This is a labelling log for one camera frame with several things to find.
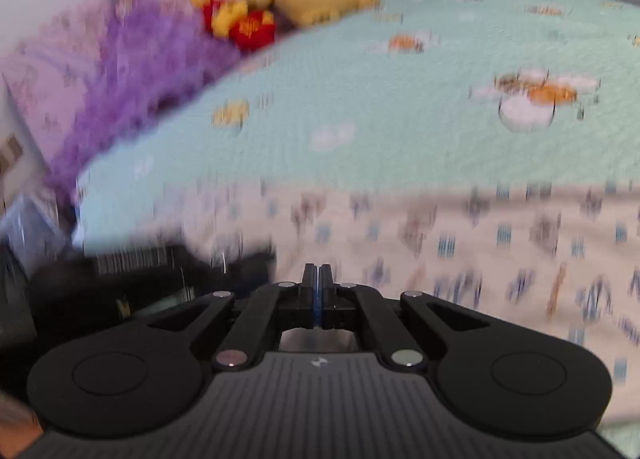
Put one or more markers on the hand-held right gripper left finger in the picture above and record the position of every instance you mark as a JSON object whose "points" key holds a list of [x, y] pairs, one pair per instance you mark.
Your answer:
{"points": [[309, 296]]}

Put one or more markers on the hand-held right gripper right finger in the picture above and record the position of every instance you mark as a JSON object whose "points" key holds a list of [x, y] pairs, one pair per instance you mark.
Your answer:
{"points": [[326, 296]]}

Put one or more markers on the letter-print pants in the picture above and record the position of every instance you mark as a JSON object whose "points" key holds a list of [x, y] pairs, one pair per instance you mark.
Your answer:
{"points": [[450, 249]]}

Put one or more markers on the bee-print quilted bedspread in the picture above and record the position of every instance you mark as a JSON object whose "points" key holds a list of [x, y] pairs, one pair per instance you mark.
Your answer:
{"points": [[375, 139]]}

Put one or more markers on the purple ruffled cushion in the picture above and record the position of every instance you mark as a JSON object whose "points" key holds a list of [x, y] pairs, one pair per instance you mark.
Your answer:
{"points": [[140, 89]]}

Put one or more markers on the pink floral pillow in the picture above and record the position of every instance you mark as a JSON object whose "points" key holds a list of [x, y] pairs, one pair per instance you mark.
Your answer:
{"points": [[50, 64]]}

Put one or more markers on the red plush toy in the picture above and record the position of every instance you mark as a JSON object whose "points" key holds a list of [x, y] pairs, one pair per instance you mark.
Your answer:
{"points": [[240, 24]]}

